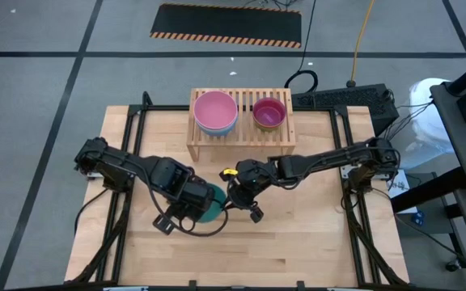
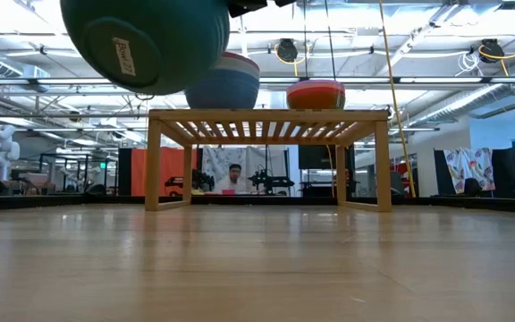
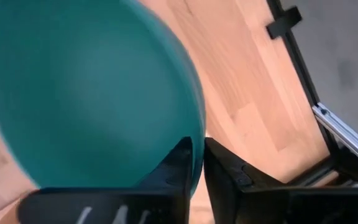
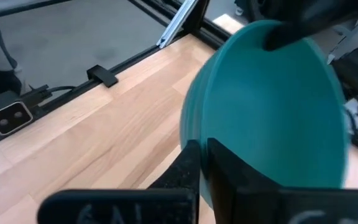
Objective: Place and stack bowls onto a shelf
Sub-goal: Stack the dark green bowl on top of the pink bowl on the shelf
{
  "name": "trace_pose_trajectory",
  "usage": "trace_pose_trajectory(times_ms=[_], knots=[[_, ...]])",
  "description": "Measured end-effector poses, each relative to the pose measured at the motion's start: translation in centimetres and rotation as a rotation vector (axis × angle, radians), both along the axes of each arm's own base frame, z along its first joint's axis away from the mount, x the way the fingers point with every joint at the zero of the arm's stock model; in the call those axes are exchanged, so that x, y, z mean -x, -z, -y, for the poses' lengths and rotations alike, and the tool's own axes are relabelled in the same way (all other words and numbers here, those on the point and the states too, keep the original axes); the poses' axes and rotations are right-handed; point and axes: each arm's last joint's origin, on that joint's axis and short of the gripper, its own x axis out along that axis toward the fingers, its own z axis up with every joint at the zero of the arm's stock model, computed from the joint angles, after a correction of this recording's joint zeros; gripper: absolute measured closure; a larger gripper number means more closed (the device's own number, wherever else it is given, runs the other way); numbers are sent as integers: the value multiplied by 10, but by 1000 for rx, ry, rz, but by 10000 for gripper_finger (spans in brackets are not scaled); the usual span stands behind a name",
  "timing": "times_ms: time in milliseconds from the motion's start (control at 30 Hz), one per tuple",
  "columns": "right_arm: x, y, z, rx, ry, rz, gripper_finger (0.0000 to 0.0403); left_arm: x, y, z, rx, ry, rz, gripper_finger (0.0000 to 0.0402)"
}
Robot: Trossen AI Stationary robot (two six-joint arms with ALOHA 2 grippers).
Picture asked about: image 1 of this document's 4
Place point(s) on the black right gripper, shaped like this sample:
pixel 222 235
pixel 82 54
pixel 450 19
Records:
pixel 243 196

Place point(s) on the white plastic bag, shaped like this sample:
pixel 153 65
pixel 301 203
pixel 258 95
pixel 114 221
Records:
pixel 427 121

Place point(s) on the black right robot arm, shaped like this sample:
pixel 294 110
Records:
pixel 326 159

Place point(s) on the white printed paper sheet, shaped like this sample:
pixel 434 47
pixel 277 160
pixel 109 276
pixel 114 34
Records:
pixel 399 190

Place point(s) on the red translucent bowl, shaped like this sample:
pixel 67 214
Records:
pixel 269 111

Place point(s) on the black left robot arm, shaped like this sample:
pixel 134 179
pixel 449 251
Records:
pixel 115 161

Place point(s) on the black metal table frame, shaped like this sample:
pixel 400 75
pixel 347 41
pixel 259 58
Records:
pixel 133 109

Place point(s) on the small blue object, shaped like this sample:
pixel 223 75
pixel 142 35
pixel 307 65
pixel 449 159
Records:
pixel 418 218

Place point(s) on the blue bowl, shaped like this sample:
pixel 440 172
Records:
pixel 217 132

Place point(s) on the wooden slatted shelf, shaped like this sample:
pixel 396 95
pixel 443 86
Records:
pixel 245 137

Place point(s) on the green translucent bowl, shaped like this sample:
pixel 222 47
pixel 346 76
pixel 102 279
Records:
pixel 262 127

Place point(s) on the teal bowl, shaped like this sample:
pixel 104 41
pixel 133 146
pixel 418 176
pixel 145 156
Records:
pixel 217 210

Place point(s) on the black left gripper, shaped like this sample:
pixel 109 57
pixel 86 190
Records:
pixel 196 198

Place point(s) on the pink bowl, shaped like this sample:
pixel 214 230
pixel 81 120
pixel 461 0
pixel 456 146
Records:
pixel 215 109

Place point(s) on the black hazard-striped floor mat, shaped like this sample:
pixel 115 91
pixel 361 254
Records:
pixel 225 22

